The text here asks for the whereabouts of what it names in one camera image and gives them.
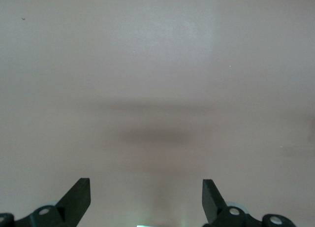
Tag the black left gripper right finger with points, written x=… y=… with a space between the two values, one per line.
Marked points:
x=212 y=202

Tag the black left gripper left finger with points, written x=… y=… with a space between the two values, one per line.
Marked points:
x=73 y=202

